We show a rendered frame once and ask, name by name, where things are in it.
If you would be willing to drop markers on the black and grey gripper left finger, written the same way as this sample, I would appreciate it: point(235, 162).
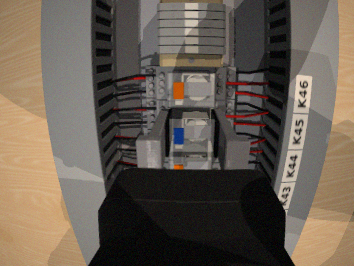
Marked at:
point(152, 149)

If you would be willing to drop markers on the grey relay panel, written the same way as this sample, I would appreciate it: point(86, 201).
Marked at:
point(87, 44)

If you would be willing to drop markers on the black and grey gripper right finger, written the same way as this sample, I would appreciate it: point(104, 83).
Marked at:
point(232, 150)

